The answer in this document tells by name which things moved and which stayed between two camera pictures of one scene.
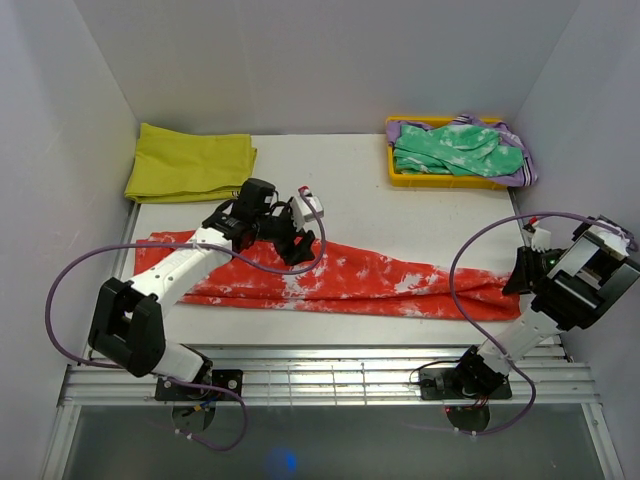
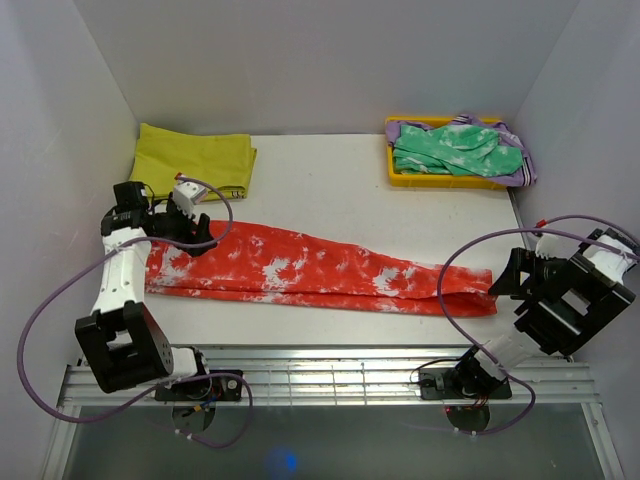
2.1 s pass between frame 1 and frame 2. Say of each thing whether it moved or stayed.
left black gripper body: moved
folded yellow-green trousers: stayed
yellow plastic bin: stayed
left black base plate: stayed
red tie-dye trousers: moved
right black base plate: stayed
